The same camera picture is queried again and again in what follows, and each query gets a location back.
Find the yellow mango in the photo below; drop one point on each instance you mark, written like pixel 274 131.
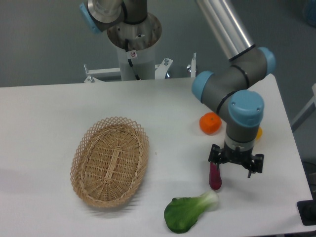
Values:
pixel 259 133

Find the black device at table edge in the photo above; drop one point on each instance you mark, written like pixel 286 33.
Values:
pixel 307 211

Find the purple sweet potato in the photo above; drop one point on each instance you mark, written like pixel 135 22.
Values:
pixel 215 180

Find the orange tangerine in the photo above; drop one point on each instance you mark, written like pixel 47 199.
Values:
pixel 210 123

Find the green bok choy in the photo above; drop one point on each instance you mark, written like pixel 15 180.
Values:
pixel 183 212

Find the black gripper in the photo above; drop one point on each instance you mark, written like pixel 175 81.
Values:
pixel 237 153

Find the white frame leg at right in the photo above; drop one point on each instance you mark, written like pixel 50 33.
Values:
pixel 305 112

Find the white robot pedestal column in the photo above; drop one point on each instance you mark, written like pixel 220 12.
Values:
pixel 136 44

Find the woven wicker basket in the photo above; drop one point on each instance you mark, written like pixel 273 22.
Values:
pixel 110 162

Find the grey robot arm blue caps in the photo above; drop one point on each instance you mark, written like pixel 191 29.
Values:
pixel 227 93

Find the white metal base frame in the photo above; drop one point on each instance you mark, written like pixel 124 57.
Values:
pixel 147 70

